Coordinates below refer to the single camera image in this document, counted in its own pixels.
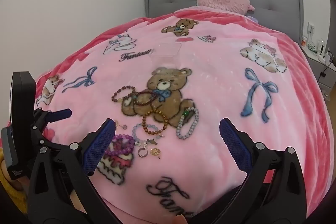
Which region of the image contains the tiger eye bead bracelet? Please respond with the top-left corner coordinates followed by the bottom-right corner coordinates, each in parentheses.
top-left (142, 109), bottom-right (168, 135)

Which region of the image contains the grey bead bracelet green stone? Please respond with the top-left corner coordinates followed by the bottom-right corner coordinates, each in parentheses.
top-left (176, 107), bottom-right (200, 140)

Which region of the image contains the pale lavender bead bracelet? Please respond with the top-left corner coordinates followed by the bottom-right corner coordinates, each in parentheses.
top-left (132, 123), bottom-right (161, 145)

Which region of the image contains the dark red bead bracelet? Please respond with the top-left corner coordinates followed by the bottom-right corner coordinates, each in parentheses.
top-left (133, 91), bottom-right (159, 107)

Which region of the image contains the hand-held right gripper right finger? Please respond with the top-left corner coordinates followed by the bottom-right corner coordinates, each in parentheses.
top-left (219, 118), bottom-right (307, 224)

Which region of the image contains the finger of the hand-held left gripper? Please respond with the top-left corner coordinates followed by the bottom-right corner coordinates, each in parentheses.
top-left (31, 123), bottom-right (79, 149)
top-left (33, 108), bottom-right (73, 125)

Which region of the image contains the pink printed blanket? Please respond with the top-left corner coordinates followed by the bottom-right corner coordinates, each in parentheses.
top-left (7, 5), bottom-right (331, 224)

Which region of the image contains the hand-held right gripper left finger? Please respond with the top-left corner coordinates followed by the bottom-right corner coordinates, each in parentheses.
top-left (28, 118), bottom-right (116, 224)

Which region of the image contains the clear plastic box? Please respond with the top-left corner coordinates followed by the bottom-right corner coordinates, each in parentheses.
top-left (150, 42), bottom-right (182, 60)

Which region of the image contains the person's left forearm yellow sleeve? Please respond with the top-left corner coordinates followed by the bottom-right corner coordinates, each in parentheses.
top-left (0, 147), bottom-right (28, 214)

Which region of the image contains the black cable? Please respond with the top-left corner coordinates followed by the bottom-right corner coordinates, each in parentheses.
top-left (316, 56), bottom-right (334, 83)

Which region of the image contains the purple bead bracelet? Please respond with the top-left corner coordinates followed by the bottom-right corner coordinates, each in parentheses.
top-left (105, 134), bottom-right (135, 158)

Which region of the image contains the grey nightstand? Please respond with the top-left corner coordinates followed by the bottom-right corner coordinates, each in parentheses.
top-left (301, 44), bottom-right (336, 102)

